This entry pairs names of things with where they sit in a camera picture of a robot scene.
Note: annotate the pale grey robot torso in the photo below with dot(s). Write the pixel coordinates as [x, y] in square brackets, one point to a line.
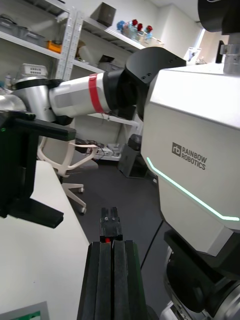
[195, 130]

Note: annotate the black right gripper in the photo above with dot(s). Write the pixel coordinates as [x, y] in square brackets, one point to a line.
[16, 165]

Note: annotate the silver and black right arm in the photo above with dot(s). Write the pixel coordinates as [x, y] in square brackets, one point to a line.
[75, 97]

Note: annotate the white office chair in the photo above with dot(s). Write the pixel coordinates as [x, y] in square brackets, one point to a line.
[67, 160]

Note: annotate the green circuit board grey frame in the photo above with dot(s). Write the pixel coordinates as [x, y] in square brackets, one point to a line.
[27, 313]

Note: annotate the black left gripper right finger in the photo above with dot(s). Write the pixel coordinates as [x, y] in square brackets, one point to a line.
[127, 282]

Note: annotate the white metal shelf with goods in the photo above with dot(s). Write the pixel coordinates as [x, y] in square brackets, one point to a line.
[30, 37]
[107, 32]

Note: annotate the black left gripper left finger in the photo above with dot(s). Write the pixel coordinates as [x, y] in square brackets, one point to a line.
[98, 282]

